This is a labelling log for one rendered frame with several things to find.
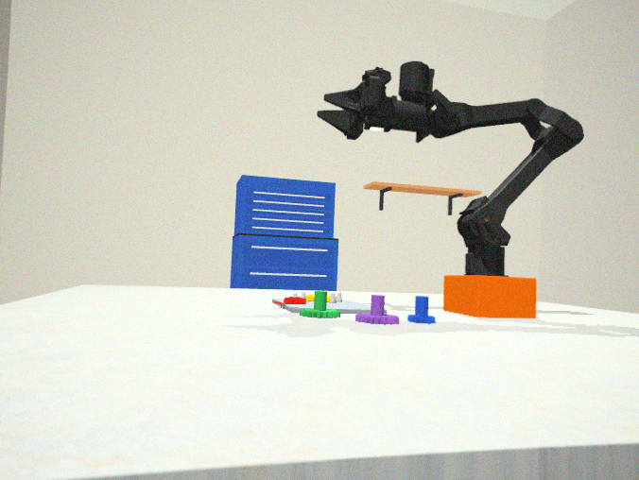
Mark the green gear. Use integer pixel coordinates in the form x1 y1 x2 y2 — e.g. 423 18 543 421
300 291 340 318

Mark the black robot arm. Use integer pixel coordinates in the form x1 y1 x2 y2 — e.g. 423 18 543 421
396 61 584 277

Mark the red gear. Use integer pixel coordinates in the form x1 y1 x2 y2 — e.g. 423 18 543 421
284 297 306 304

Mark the yellow gear with black stripe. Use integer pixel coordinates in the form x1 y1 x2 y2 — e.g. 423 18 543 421
306 295 331 302

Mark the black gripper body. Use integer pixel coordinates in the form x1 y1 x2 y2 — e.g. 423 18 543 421
347 76 402 140

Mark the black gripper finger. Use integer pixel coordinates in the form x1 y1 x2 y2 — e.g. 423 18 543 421
323 79 365 116
317 110 350 136

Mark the purple gear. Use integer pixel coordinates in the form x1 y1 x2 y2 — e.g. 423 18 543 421
355 295 399 324

